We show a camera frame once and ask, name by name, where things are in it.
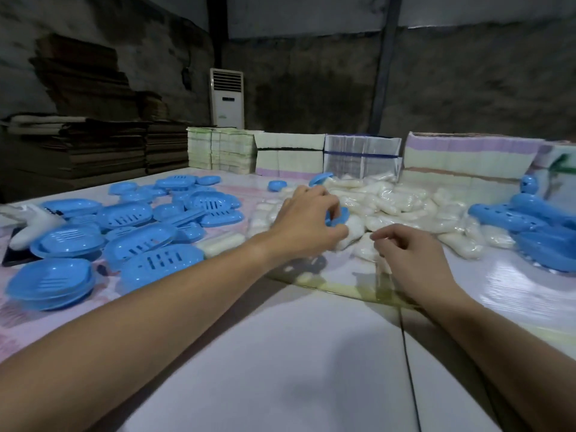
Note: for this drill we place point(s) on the person's right hand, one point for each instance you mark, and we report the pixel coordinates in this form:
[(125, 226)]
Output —
[(418, 269)]

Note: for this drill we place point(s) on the person's left hand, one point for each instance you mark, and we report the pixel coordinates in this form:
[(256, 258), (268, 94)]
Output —
[(301, 229)]

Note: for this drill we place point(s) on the blue slotted plastic base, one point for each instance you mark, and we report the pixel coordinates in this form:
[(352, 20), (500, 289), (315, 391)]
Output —
[(340, 216)]

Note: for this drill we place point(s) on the blue oval plastic lid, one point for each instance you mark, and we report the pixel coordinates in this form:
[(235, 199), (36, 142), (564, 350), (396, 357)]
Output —
[(277, 186), (529, 184), (320, 179)]

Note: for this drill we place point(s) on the clear plastic bag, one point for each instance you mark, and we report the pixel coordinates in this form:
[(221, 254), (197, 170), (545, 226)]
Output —
[(342, 278)]

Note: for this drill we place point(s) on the pile of white soaps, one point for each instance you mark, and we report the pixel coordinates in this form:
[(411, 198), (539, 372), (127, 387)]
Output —
[(405, 206)]

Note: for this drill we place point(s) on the pile of blue plastic lids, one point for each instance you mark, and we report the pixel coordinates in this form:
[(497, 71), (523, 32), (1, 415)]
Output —
[(540, 229)]

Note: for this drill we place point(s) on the pile of blue slotted lids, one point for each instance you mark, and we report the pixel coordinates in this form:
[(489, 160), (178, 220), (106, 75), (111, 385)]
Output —
[(112, 247)]

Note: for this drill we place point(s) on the person's left forearm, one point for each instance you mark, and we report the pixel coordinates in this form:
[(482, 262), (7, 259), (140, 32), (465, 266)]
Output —
[(126, 350)]

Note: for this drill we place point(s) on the person's right forearm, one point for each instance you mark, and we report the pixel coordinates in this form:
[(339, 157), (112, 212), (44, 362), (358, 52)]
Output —
[(522, 373)]

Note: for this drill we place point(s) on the row of stacked flat cartons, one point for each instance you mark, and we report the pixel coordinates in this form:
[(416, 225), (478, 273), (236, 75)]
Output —
[(288, 161)]

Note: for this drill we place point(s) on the silver sheet bundle, blue band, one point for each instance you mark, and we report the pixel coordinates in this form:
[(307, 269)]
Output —
[(360, 159)]

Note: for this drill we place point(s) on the stack of greenish paper sheets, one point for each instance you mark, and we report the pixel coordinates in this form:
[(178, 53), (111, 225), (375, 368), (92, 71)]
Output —
[(220, 150)]

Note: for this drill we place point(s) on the white carton stack, pink stripe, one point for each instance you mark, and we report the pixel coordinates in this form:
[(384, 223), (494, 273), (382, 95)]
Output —
[(468, 164)]

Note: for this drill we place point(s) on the white standing air conditioner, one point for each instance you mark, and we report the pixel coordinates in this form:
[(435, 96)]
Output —
[(227, 98)]

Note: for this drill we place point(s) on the white sheet stack, green mark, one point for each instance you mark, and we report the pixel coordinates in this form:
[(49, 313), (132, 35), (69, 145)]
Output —
[(558, 184)]

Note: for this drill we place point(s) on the dark metal pillar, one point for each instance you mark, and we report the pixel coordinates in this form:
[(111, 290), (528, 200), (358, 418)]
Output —
[(385, 62), (218, 31)]

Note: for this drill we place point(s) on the stacks of brown cardboard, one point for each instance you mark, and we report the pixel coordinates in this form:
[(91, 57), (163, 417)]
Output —
[(76, 148)]

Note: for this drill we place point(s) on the white crumpled plastic bag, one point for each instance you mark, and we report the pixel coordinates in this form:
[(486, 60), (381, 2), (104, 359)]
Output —
[(31, 222)]

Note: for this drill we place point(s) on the black phone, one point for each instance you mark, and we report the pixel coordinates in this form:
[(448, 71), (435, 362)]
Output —
[(15, 258)]

